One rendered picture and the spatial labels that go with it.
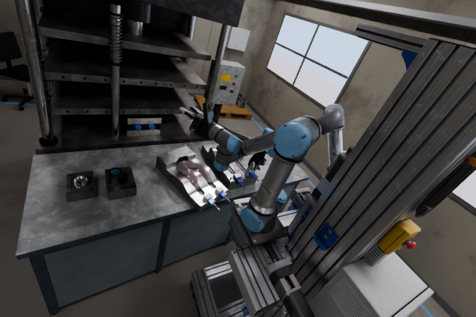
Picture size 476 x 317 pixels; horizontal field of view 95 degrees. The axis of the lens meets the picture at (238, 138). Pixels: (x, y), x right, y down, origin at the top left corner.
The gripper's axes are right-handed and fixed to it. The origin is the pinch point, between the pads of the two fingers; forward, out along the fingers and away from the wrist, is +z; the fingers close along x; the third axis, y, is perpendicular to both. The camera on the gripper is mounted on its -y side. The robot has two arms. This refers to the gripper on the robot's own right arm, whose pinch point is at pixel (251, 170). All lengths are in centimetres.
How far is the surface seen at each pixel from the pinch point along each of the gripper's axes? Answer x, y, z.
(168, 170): -54, -22, 12
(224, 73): 1, -77, -57
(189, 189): -46.4, -2.3, 14.1
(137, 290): -64, -3, 105
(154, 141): -51, -71, 14
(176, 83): -43, -74, -38
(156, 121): -50, -78, -2
